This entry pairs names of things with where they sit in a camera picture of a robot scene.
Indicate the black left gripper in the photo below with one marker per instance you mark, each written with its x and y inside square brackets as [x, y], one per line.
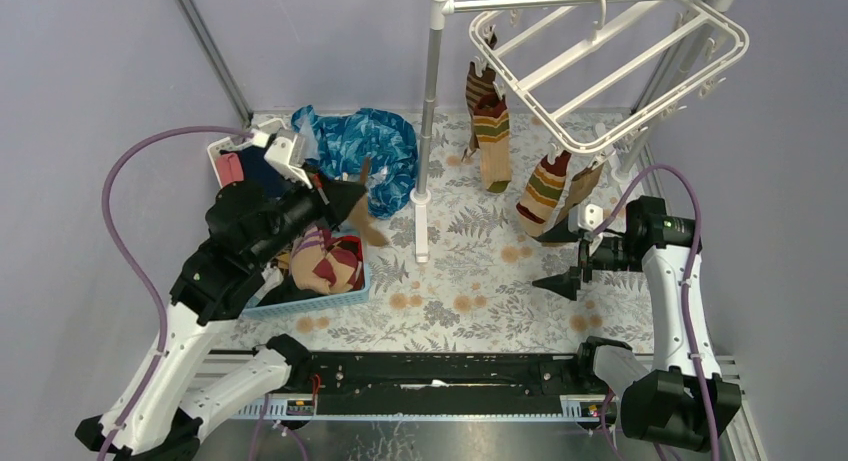
[317, 200]

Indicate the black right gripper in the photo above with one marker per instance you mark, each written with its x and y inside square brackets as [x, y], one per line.
[567, 283]

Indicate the red cuff multicolour sock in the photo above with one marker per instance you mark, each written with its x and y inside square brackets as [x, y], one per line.
[542, 193]
[491, 127]

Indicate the tan brown cuff sock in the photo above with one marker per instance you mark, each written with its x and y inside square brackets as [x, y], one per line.
[360, 218]
[582, 185]

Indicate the silver white drying rack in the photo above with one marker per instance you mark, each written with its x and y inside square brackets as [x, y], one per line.
[615, 16]

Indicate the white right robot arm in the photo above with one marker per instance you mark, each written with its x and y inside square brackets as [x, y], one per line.
[682, 400]

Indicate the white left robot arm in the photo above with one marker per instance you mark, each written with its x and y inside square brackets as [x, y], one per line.
[158, 417]

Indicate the pile of assorted socks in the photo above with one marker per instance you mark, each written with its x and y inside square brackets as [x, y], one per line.
[319, 264]

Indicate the white clip drying hanger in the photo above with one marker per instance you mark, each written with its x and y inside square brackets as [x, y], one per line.
[643, 85]

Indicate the blue patterned cloth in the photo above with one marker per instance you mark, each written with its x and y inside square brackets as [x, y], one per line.
[380, 144]

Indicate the dark navy folded garment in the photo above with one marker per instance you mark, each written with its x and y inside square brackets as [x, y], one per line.
[257, 170]

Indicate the floral patterned table mat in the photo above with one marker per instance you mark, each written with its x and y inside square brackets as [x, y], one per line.
[475, 293]

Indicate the pink folded garment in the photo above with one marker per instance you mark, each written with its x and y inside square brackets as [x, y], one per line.
[228, 169]

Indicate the light blue sock basket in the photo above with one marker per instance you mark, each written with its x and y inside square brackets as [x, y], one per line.
[333, 301]

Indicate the white plastic basket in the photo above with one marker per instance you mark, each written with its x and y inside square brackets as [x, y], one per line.
[268, 125]

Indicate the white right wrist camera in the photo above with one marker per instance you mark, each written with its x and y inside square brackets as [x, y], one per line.
[585, 218]

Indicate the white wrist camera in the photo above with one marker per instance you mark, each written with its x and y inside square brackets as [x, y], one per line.
[585, 218]
[285, 152]

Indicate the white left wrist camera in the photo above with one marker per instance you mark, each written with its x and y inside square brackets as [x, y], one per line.
[285, 152]

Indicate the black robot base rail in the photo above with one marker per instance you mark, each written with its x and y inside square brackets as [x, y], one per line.
[442, 384]

